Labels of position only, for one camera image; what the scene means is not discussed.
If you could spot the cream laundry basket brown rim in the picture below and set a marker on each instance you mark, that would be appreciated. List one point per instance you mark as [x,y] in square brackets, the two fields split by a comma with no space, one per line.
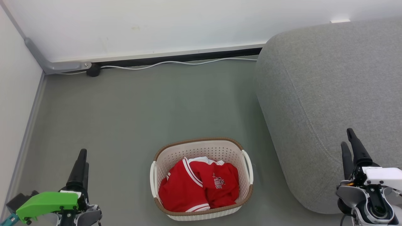
[204,150]

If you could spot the black baseboard strip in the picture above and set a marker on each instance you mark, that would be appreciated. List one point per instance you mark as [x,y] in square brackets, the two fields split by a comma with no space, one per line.
[188,57]

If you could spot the grey fabric sofa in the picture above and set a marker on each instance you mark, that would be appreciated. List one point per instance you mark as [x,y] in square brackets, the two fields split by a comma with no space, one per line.
[329,94]

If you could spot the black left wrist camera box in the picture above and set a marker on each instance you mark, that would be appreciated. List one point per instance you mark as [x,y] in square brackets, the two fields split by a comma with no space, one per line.
[19,201]

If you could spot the white wall plate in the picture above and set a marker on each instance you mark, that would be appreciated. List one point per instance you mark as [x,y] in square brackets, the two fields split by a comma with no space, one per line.
[340,21]

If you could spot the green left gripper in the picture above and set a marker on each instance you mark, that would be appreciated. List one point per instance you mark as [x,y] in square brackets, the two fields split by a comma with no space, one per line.
[47,201]

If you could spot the black round floor stopper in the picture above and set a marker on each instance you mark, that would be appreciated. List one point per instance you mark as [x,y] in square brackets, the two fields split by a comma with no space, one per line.
[93,71]

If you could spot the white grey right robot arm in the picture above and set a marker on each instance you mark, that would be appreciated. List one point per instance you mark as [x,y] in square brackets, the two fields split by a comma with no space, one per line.
[355,196]

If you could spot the red jersey with print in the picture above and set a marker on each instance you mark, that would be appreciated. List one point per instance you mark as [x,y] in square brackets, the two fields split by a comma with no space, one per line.
[220,185]

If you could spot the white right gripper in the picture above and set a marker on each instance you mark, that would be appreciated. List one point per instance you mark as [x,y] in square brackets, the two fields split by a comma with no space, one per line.
[381,177]

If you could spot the red shorts with white stripes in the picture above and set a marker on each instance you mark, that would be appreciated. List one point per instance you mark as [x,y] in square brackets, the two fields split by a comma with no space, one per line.
[179,191]

